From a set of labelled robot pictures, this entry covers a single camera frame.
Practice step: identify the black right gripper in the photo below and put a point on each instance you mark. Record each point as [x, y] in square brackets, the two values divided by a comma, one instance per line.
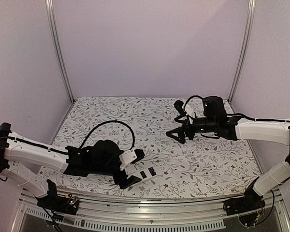
[180, 130]

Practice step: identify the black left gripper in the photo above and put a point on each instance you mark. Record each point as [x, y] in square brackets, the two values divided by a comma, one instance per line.
[119, 181]

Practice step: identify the white remote control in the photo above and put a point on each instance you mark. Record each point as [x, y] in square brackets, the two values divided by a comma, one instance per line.
[146, 176]

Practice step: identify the purple AAA battery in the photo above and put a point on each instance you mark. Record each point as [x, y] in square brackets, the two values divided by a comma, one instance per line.
[152, 172]

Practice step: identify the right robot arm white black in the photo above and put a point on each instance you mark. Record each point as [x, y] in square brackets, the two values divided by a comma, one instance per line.
[235, 127]

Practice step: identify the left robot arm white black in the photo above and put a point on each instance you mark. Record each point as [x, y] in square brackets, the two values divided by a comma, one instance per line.
[104, 158]

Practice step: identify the floral patterned table mat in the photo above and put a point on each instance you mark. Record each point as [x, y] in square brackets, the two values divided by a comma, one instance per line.
[202, 167]

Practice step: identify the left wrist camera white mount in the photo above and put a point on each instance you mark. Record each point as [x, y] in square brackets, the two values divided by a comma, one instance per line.
[130, 157]

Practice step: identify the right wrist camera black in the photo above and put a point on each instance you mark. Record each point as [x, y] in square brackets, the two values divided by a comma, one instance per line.
[185, 110]

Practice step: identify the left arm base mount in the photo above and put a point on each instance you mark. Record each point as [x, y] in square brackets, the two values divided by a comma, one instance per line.
[67, 204]

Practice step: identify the aluminium front rail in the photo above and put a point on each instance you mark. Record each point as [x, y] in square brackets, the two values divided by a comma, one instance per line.
[108, 213]

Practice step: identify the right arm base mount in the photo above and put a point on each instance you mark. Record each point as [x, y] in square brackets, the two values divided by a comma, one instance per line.
[250, 201]

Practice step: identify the right aluminium frame post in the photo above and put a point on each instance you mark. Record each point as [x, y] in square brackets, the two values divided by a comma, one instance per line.
[243, 51]

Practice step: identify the aluminium frame post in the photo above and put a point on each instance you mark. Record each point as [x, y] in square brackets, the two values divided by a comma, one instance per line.
[58, 52]
[243, 51]

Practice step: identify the left aluminium frame post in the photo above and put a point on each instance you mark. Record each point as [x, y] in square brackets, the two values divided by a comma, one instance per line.
[58, 52]

